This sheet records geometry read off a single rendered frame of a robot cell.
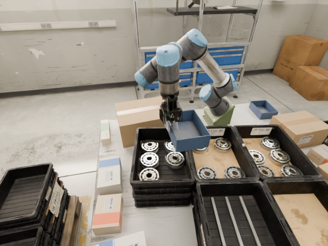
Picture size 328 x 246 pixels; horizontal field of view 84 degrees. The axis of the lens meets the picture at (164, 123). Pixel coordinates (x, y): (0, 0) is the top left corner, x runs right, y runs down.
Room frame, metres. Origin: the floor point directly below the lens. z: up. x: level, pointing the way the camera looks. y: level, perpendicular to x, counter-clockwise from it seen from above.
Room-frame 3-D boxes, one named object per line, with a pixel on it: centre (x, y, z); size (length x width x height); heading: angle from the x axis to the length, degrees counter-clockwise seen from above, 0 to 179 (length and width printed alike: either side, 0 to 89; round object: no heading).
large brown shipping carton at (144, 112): (1.13, 0.15, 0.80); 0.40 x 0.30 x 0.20; 108
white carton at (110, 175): (0.66, 0.31, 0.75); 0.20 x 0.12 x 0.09; 12
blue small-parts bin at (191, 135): (0.65, -0.10, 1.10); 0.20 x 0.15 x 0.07; 13
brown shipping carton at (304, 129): (1.03, -0.98, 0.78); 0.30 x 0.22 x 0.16; 104
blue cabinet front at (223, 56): (2.80, -0.87, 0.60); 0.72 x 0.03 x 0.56; 102
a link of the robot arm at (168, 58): (0.61, -0.01, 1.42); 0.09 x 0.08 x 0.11; 170
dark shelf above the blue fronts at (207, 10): (3.00, -0.67, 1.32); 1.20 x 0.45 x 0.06; 102
